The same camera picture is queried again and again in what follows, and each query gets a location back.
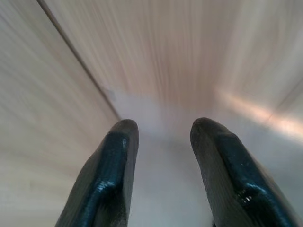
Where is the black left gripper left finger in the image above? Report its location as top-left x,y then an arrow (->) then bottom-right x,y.
54,119 -> 140,227

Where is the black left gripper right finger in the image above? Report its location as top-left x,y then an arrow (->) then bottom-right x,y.
190,117 -> 303,227

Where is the light wood kitchen cabinet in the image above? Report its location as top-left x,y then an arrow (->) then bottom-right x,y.
0,0 -> 303,166

